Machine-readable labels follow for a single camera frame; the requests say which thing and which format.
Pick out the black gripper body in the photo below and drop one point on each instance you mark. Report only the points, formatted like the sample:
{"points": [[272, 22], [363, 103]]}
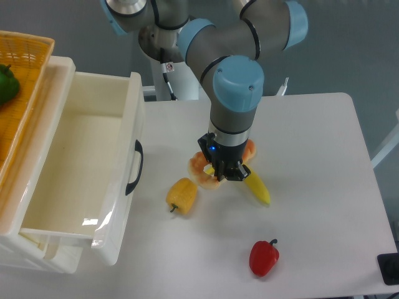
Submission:
{"points": [[215, 153]]}

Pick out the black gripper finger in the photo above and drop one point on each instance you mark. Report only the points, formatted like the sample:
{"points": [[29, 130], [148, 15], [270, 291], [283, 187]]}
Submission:
{"points": [[238, 173], [219, 168]]}

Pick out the glazed ring donut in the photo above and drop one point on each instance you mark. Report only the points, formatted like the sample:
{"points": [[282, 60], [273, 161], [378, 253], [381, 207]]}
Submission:
{"points": [[197, 174]]}

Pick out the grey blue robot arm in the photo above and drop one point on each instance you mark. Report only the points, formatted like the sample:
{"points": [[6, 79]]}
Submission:
{"points": [[224, 61]]}

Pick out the open white upper drawer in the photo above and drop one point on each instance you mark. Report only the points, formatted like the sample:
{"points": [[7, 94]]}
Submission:
{"points": [[79, 201]]}

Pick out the yellow banana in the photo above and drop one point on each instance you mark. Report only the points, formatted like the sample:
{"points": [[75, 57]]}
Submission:
{"points": [[257, 187]]}

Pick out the yellow bell pepper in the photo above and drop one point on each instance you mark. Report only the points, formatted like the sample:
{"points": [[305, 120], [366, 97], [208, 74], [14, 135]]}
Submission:
{"points": [[181, 196]]}

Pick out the red bell pepper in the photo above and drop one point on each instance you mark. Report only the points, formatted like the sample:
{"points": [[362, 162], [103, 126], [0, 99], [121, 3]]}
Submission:
{"points": [[263, 257]]}

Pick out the black device at table edge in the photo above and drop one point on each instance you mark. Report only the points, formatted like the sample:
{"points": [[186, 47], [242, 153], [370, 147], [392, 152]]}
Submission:
{"points": [[388, 264]]}

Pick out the orange woven basket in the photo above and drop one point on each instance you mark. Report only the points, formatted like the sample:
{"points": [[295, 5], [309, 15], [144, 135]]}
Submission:
{"points": [[28, 56]]}

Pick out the green bell pepper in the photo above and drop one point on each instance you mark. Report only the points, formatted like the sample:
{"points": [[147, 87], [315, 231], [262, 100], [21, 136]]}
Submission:
{"points": [[9, 84]]}

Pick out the black drawer handle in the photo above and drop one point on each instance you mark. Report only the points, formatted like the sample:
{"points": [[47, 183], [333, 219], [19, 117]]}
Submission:
{"points": [[137, 167]]}

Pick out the white frame bar right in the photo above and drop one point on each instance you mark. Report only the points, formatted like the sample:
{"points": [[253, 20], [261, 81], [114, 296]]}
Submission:
{"points": [[386, 146]]}

